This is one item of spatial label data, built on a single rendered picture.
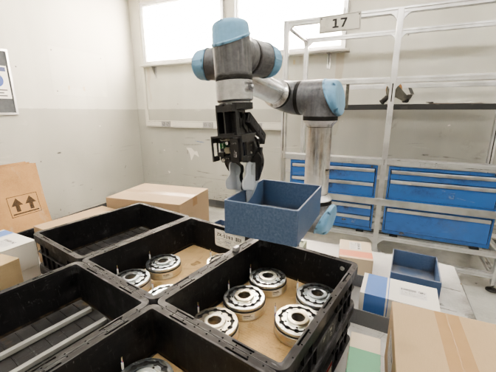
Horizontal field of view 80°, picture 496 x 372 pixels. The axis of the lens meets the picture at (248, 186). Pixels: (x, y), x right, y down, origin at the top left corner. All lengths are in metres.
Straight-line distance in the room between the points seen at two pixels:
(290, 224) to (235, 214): 0.11
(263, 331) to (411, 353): 0.29
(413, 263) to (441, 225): 1.38
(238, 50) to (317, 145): 0.52
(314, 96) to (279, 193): 0.39
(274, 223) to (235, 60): 0.31
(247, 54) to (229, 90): 0.08
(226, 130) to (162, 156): 3.98
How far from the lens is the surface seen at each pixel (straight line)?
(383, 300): 0.98
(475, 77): 2.60
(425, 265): 1.37
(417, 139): 3.43
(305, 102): 1.03
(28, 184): 3.66
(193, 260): 1.02
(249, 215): 0.57
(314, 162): 1.04
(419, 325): 0.79
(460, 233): 2.76
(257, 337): 0.72
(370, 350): 0.75
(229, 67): 0.61
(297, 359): 0.55
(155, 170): 4.69
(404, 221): 2.70
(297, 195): 0.73
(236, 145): 0.58
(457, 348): 0.77
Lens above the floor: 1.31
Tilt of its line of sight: 14 degrees down
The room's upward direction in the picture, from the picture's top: straight up
